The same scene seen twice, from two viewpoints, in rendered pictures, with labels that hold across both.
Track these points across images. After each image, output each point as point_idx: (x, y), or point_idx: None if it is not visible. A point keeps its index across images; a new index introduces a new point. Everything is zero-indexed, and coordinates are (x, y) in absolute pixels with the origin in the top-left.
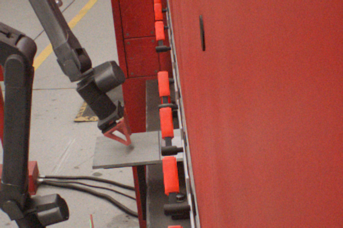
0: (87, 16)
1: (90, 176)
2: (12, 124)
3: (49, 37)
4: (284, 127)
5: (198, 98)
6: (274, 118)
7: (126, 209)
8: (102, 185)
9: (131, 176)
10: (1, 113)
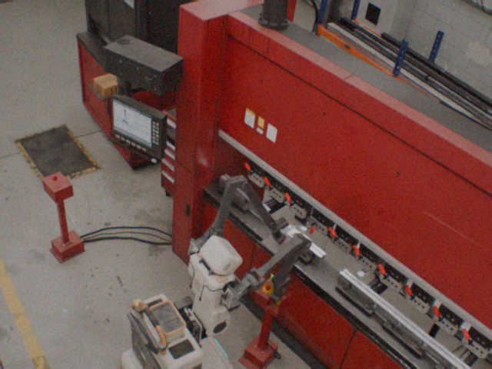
0: None
1: (107, 227)
2: (294, 261)
3: (263, 216)
4: None
5: (472, 280)
6: None
7: (152, 242)
8: (118, 231)
9: (129, 219)
10: (64, 212)
